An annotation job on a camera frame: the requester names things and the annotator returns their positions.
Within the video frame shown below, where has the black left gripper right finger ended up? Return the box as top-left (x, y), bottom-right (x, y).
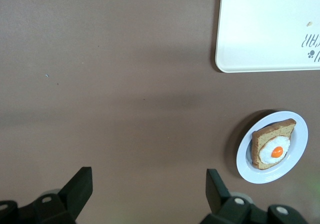
top-left (201, 168), bottom-right (307, 224)

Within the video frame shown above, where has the brown bread slice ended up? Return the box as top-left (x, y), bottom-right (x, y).
top-left (251, 118), bottom-right (297, 171)

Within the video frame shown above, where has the fried egg with orange yolk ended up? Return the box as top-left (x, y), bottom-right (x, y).
top-left (259, 136), bottom-right (291, 164)

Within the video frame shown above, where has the cream tray with bear print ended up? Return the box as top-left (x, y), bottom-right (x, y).
top-left (214, 0), bottom-right (320, 74)

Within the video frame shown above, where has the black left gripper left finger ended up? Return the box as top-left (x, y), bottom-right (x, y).
top-left (0, 166), bottom-right (94, 224)

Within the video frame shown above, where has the pale lilac round plate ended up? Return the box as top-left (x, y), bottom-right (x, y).
top-left (235, 110), bottom-right (309, 184)

